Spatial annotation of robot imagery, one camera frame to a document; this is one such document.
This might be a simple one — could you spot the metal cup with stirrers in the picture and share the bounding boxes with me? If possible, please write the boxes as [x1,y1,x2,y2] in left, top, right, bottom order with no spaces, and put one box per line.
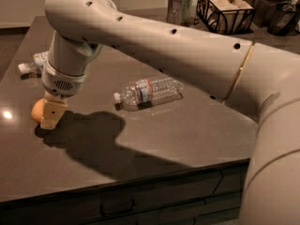
[166,0,193,26]

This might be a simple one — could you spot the dark cabinet drawers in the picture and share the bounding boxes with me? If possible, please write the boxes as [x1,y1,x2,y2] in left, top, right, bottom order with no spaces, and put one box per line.
[0,160,248,225]

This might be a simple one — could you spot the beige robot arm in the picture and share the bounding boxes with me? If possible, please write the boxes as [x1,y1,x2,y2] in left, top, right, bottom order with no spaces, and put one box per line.
[42,0,300,225]

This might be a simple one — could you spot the white labelled plastic bottle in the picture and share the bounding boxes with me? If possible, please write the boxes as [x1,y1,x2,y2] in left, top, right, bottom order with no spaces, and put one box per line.
[18,52,48,75]

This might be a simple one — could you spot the orange fruit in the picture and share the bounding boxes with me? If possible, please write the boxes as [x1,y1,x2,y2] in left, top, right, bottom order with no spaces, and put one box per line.
[31,98,44,124]

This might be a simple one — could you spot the dark glass jar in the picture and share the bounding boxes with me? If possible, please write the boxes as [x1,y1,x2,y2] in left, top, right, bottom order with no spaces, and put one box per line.
[267,0,300,37]

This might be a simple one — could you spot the black wire napkin basket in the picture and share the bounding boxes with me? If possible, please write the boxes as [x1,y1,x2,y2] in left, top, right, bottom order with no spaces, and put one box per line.
[194,0,255,35]

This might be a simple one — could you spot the clear plastic water bottle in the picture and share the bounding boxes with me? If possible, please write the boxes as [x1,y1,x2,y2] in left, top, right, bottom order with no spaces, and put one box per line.
[113,75,184,106]

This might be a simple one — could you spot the dark box with snacks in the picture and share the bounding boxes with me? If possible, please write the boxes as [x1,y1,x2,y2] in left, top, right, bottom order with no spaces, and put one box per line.
[242,0,300,29]

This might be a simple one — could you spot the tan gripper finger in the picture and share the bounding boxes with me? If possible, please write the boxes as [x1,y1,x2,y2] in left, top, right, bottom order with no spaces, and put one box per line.
[40,92,68,129]

